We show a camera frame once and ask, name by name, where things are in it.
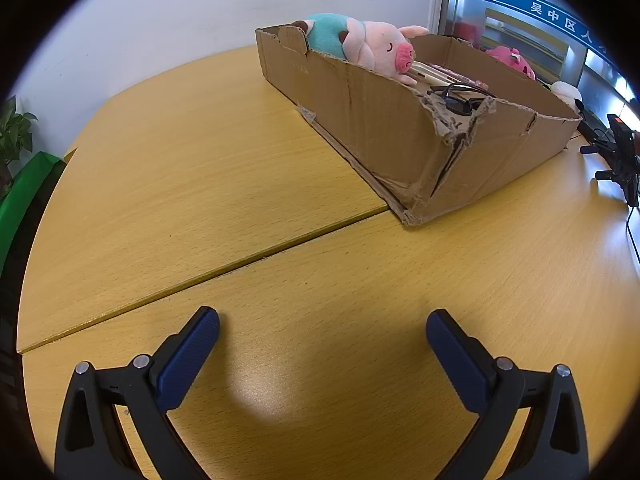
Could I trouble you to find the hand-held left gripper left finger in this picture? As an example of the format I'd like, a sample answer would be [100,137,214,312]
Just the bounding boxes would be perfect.
[54,306,221,480]

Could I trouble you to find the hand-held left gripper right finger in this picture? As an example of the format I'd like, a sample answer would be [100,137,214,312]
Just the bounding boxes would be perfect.
[426,309,590,480]

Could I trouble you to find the brown cardboard box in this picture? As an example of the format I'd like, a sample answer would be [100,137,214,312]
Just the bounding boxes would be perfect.
[255,24,583,227]

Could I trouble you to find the black flat device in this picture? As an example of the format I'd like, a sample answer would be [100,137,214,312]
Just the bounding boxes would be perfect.
[575,99,609,142]

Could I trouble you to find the white plush toy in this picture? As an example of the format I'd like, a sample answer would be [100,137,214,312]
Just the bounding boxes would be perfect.
[550,81,583,107]

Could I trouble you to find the pink strawberry plush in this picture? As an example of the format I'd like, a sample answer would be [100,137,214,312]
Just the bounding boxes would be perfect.
[485,46,537,81]

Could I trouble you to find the black sunglasses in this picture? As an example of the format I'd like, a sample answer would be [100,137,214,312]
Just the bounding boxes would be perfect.
[430,83,498,116]

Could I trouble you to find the pink toothbrush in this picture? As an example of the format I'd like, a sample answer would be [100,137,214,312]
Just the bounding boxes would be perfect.
[430,62,488,90]

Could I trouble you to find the green plastic object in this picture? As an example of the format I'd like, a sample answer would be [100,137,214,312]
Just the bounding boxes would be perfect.
[0,152,68,273]

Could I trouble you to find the pink and teal pig plush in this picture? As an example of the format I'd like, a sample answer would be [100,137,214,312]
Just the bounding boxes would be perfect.
[292,13,430,86]

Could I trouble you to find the green potted plant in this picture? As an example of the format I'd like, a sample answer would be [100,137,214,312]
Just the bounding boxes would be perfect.
[0,97,39,196]

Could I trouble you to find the blue wall sign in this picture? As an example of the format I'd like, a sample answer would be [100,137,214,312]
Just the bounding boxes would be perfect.
[457,0,632,81]

